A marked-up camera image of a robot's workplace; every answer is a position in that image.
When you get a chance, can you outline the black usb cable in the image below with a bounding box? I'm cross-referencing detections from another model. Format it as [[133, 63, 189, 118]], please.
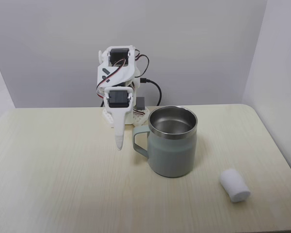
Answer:
[[140, 77, 163, 107]]

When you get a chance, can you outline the red white black servo cable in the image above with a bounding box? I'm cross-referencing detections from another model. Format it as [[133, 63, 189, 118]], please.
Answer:
[[135, 50, 150, 79], [96, 59, 128, 98]]

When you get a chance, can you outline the grey-green steel mug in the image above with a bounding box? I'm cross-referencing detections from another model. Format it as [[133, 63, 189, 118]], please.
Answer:
[[132, 105, 198, 179]]

